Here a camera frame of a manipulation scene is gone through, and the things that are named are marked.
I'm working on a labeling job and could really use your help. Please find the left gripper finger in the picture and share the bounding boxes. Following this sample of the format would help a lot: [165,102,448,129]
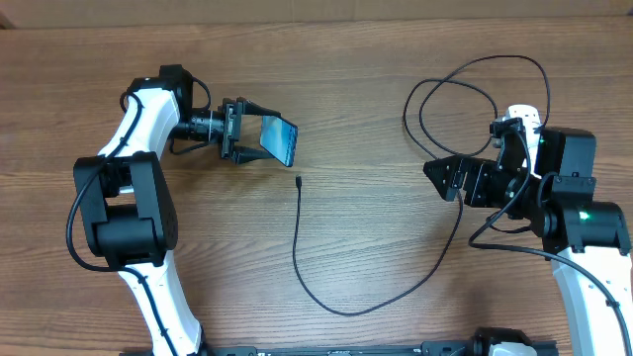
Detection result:
[241,99,282,118]
[230,146,273,165]

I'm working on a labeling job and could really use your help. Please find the black USB charging cable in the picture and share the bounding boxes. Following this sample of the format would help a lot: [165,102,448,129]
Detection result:
[291,54,552,317]

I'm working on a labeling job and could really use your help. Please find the Samsung Galaxy smartphone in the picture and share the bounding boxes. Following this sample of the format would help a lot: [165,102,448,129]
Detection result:
[259,116,299,167]

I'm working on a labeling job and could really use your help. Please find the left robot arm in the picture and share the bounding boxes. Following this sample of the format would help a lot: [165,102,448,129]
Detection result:
[66,64,298,355]

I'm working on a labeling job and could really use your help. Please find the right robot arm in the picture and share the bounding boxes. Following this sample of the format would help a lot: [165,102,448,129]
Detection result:
[423,117,632,355]

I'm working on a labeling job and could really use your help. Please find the white power strip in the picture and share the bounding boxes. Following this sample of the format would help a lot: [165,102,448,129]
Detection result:
[500,104,542,178]

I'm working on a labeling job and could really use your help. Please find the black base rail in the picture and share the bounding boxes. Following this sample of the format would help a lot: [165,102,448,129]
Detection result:
[118,325,560,356]

